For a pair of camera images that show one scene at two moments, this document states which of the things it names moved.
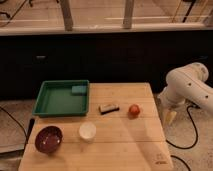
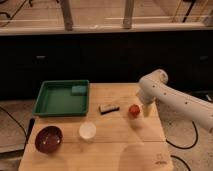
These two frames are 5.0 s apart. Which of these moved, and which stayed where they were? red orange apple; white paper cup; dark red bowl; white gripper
Moved: white gripper
Stayed: dark red bowl; white paper cup; red orange apple
